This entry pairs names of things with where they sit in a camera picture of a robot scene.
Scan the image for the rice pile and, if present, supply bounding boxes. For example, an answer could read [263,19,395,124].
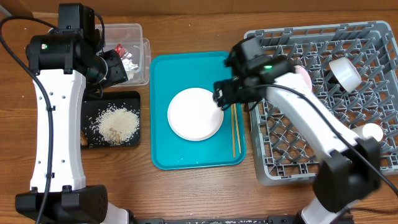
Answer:
[89,105,140,146]

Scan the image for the white napkin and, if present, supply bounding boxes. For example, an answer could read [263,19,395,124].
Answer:
[120,51,139,80]

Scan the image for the clear plastic bin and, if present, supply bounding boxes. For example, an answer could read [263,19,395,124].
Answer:
[103,24,151,86]

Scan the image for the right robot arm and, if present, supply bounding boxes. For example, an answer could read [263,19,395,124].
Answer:
[213,55,381,223]

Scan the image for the golden food scrap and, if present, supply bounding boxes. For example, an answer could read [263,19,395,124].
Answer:
[80,131,88,146]

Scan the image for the large white plate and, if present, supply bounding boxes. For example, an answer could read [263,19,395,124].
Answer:
[167,88,224,141]

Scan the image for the small white rice bowl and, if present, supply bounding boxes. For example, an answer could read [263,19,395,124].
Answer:
[294,65,312,91]

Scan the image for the grey metal bowl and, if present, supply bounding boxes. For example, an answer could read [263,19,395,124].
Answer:
[329,57,362,93]

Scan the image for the white cup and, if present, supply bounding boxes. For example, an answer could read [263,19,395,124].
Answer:
[352,123,384,141]

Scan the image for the red snack wrapper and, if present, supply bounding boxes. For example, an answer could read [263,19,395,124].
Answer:
[114,44,126,57]

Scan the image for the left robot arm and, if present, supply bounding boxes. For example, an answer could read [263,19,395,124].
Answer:
[15,34,134,223]

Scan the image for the grey dishwasher rack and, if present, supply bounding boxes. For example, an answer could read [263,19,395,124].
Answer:
[246,21,397,185]

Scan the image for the teal serving tray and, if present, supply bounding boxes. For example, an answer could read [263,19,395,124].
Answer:
[150,51,246,170]

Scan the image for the black plastic tray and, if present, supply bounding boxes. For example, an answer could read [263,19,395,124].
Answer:
[81,91,141,148]

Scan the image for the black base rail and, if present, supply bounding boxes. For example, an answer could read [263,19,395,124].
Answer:
[135,215,295,224]

